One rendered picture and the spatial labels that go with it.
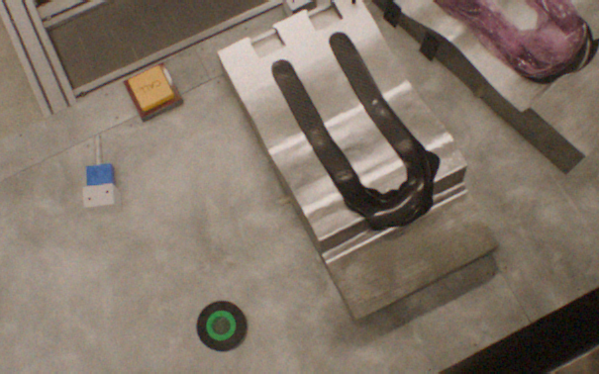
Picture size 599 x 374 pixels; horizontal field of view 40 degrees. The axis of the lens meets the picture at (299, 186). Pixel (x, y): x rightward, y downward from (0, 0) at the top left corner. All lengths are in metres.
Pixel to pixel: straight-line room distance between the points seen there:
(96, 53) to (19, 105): 0.35
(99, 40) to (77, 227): 0.87
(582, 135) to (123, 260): 0.78
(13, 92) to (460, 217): 1.50
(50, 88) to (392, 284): 1.17
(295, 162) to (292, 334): 0.28
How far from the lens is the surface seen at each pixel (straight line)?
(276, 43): 1.44
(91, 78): 2.20
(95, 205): 1.40
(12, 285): 1.47
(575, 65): 1.47
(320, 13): 1.46
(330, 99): 1.37
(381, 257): 1.33
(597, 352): 1.45
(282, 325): 1.37
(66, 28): 2.27
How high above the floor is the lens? 2.16
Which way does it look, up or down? 75 degrees down
